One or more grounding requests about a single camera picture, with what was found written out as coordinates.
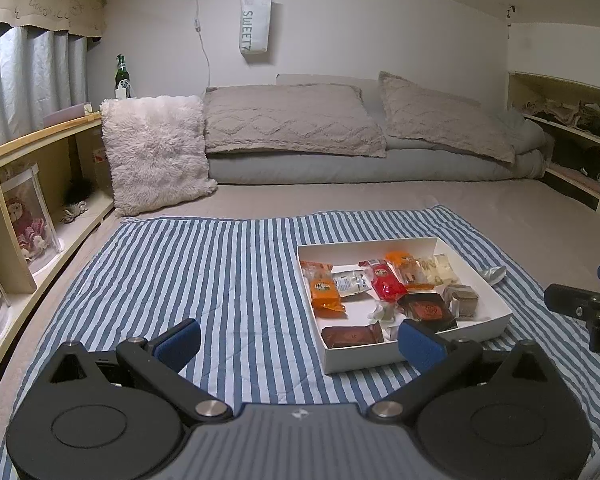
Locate large orange snack packet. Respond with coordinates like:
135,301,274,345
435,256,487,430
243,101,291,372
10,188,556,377
300,260,348,318

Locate grey curtain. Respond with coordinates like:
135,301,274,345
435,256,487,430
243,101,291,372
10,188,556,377
0,25,88,156

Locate cream wall shelf nook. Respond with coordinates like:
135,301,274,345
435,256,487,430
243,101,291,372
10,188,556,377
507,71,600,223

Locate clear packet with brown cake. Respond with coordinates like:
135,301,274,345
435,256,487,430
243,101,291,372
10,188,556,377
442,284,481,320

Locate pink box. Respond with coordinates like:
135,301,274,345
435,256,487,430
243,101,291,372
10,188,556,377
43,102,92,126

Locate small pale ornament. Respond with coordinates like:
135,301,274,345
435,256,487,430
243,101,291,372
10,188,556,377
60,200,88,223

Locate white fluffy pillow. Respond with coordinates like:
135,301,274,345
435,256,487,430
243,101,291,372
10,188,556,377
100,94,218,218

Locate wooden bedside shelf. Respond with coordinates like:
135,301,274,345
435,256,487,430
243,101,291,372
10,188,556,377
0,112,117,401

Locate orange and clear snack packet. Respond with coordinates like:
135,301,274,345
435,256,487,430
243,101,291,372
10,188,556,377
384,251,421,286

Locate wide beige textured pillow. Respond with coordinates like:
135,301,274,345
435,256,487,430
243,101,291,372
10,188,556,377
202,85,388,158

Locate doll in clear box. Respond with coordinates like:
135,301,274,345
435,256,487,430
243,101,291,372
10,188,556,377
0,162,65,276

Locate folded grey duvet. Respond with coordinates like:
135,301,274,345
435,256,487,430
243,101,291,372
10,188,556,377
207,105,556,184

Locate brown snack packet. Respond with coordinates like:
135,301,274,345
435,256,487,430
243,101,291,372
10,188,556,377
321,324,385,350

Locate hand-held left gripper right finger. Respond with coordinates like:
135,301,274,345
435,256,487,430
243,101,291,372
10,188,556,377
367,319,556,422

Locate small beige candy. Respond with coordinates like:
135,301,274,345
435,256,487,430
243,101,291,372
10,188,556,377
367,301,398,323

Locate dark red mooncake packet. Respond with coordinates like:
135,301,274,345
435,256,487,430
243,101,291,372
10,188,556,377
397,292,458,333

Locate white hanging fabric bag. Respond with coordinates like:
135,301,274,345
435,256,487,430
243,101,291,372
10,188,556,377
239,0,273,64

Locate white hanging cable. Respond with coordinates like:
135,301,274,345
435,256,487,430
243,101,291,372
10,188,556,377
189,0,213,91

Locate red snack packet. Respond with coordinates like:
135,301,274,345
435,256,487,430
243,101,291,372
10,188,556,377
358,259,408,303

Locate narrow beige textured pillow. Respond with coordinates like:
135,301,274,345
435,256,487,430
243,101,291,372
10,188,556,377
377,71,517,163

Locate green glass bottle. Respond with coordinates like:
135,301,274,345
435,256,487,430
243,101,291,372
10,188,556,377
113,54,132,98

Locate white cardboard box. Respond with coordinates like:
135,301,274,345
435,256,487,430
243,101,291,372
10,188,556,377
296,236,513,375

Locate white and blue snack packet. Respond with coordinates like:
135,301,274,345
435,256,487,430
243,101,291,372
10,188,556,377
331,267,371,297

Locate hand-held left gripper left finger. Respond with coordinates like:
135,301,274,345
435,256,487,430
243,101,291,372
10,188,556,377
45,318,233,423

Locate cream yellow pastry packet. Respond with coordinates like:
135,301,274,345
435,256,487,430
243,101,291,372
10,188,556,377
425,254,461,286

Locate crumpled cloths in nook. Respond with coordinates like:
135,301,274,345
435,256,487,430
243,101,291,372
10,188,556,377
512,100,600,136

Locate blue striped blanket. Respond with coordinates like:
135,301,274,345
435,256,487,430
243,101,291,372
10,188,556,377
0,205,600,480

